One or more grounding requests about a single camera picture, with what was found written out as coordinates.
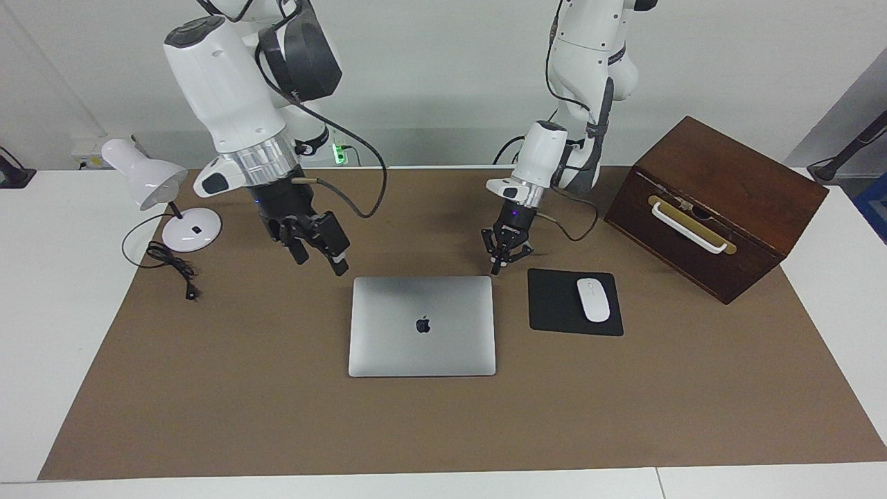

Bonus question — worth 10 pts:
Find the black stand leg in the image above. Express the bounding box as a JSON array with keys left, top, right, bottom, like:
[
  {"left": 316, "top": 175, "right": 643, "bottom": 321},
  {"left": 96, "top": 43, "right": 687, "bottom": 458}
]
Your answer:
[{"left": 807, "top": 110, "right": 887, "bottom": 184}]

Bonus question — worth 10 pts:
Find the blue object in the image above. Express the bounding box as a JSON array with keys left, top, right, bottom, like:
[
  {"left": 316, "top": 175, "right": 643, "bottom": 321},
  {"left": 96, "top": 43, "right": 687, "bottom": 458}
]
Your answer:
[{"left": 852, "top": 173, "right": 887, "bottom": 245}]

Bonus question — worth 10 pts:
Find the white computer mouse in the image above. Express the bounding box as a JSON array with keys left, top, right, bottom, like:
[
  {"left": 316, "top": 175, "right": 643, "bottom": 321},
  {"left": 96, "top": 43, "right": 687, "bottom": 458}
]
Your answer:
[{"left": 577, "top": 277, "right": 611, "bottom": 324}]

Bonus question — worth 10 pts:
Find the dark brown wooden box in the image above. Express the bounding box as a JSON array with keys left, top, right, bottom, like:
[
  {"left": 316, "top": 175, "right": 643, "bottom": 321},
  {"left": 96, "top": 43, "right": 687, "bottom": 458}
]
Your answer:
[{"left": 604, "top": 116, "right": 829, "bottom": 306}]

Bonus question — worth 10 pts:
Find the black mouse pad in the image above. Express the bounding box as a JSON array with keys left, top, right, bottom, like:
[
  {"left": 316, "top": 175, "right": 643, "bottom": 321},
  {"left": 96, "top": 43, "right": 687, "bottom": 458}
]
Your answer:
[{"left": 527, "top": 268, "right": 624, "bottom": 338}]

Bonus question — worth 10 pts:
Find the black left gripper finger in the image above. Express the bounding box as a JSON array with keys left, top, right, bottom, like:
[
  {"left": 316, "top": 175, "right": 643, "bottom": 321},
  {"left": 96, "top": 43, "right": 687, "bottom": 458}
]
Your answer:
[
  {"left": 500, "top": 238, "right": 535, "bottom": 268},
  {"left": 482, "top": 227, "right": 504, "bottom": 277}
]

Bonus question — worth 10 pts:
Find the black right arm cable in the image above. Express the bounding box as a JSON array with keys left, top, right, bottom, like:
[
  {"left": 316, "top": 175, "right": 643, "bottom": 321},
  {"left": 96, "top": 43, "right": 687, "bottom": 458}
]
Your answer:
[{"left": 255, "top": 42, "right": 389, "bottom": 220}]

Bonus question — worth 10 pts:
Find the black stand foot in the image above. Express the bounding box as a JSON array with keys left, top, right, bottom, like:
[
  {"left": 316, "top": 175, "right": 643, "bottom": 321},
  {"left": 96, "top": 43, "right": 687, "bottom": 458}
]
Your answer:
[{"left": 0, "top": 147, "right": 37, "bottom": 189}]

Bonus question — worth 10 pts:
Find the white handle with brass plate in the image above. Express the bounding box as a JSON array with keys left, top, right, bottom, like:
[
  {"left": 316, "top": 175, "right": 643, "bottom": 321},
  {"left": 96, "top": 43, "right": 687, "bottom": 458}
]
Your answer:
[{"left": 648, "top": 195, "right": 737, "bottom": 256}]

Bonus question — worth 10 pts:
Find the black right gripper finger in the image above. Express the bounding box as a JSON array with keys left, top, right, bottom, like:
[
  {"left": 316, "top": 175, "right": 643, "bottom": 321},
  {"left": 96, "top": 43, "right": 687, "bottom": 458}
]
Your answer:
[
  {"left": 305, "top": 211, "right": 351, "bottom": 277},
  {"left": 275, "top": 220, "right": 310, "bottom": 265}
]

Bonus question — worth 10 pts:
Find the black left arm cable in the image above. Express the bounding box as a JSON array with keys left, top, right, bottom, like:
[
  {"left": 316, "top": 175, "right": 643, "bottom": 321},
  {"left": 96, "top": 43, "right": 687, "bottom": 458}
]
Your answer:
[{"left": 537, "top": 0, "right": 617, "bottom": 242}]

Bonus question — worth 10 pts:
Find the black base cable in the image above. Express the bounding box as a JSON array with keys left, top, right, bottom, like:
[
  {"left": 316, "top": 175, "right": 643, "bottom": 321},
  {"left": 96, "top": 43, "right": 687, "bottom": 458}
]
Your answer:
[{"left": 493, "top": 135, "right": 527, "bottom": 166}]

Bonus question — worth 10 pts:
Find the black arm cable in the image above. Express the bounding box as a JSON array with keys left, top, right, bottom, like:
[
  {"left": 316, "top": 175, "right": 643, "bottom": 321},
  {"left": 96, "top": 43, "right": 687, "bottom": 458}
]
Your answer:
[
  {"left": 537, "top": 0, "right": 617, "bottom": 242},
  {"left": 255, "top": 42, "right": 389, "bottom": 220}
]

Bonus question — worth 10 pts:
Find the silver grey laptop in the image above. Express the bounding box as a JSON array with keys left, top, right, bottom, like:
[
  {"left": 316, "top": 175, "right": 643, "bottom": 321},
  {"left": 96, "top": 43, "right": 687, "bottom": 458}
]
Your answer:
[{"left": 348, "top": 276, "right": 498, "bottom": 378}]

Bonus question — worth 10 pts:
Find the white desk lamp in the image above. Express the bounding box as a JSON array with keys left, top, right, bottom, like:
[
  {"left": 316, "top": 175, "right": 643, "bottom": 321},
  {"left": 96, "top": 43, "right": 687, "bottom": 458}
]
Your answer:
[{"left": 101, "top": 139, "right": 222, "bottom": 253}]

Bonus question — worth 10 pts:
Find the brown table mat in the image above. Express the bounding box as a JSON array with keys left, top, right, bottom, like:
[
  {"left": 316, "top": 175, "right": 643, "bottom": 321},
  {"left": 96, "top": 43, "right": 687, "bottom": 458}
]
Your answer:
[{"left": 38, "top": 166, "right": 887, "bottom": 481}]

